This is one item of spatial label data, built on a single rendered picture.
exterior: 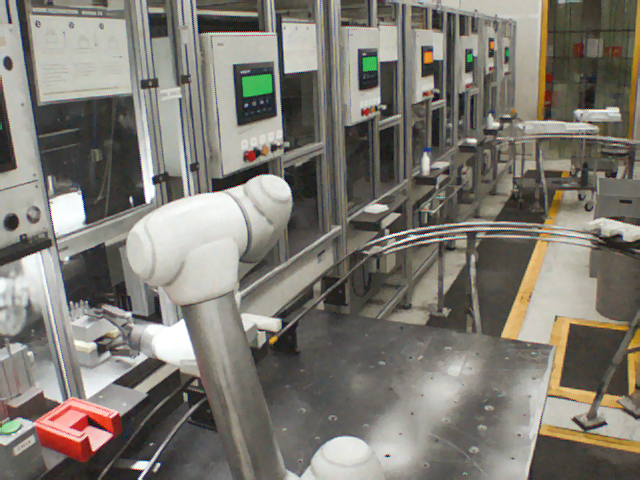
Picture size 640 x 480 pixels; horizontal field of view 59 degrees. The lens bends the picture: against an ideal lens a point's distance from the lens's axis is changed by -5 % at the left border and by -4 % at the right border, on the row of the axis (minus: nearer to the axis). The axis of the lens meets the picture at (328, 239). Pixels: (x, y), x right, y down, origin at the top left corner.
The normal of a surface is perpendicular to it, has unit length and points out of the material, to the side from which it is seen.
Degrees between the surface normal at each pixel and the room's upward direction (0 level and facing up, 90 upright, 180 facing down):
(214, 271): 78
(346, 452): 6
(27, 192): 90
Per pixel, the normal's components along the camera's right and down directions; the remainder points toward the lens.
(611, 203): -0.40, 0.32
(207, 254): 0.60, 0.03
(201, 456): -0.04, -0.95
